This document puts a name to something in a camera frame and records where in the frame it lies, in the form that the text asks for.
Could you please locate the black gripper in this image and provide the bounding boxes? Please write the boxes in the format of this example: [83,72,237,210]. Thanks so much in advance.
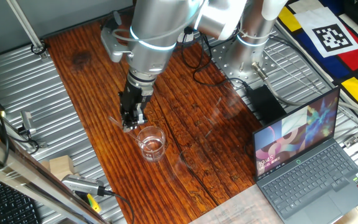
[118,81,154,132]

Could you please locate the large wooden block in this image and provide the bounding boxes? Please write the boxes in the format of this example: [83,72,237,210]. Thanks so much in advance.
[48,154,76,181]

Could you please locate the white printed marker sheet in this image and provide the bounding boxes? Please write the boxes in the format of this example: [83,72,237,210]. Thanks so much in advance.
[293,6,358,59]

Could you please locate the white power strip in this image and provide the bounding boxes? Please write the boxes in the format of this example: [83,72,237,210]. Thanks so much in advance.
[177,29,195,44]

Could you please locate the thick grey robot cable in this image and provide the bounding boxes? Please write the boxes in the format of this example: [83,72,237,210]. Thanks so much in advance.
[250,61,358,124]

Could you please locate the black power adapter brick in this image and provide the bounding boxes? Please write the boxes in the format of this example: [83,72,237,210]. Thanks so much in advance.
[247,84,287,125]

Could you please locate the clear glass stirring rod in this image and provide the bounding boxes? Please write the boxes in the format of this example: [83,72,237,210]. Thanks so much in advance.
[108,116,151,152]

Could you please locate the grey open laptop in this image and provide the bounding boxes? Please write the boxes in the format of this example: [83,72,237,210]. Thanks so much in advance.
[252,86,358,224]

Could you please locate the yellow box green button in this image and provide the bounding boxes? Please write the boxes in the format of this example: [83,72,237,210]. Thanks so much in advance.
[85,192,101,214]

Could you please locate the aluminium frame beam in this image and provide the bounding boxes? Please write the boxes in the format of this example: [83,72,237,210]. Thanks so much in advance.
[0,124,110,224]

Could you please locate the clear glass beaker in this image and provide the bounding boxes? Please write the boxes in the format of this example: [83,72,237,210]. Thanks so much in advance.
[135,126,167,162]

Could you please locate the black computer keyboard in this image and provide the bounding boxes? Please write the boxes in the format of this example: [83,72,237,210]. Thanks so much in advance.
[0,179,42,224]

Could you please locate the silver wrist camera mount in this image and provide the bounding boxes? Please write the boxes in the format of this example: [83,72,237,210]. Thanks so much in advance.
[100,11,132,63]

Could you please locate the black power cord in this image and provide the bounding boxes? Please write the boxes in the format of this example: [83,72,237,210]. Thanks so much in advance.
[180,26,251,91]

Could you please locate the slanted aluminium pole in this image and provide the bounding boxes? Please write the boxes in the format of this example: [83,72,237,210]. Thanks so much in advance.
[6,0,51,60]

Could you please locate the colourful block pattern cloth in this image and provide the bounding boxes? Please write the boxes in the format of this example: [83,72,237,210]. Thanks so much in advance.
[275,0,358,119]

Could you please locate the black camera cable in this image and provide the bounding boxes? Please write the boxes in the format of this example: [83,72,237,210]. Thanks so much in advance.
[99,186,135,224]

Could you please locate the perforated aluminium base plate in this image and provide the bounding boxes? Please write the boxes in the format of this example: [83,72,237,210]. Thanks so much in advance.
[209,39,281,86]

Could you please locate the brown wooden board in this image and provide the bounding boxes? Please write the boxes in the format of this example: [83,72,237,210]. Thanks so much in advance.
[44,9,262,224]

